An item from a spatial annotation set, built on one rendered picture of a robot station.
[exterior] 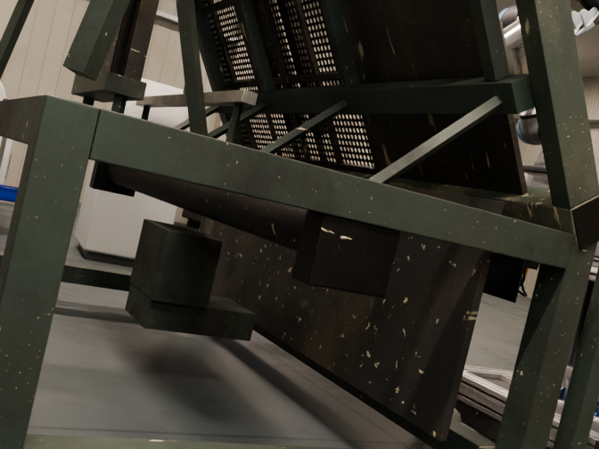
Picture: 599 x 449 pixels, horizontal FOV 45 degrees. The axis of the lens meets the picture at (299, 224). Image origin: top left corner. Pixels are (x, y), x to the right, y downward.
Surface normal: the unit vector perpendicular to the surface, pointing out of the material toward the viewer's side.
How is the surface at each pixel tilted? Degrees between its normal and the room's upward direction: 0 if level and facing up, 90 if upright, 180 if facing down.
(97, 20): 83
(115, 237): 90
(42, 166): 90
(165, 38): 90
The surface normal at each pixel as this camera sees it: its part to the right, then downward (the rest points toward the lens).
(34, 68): 0.48, 0.14
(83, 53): -0.24, -0.15
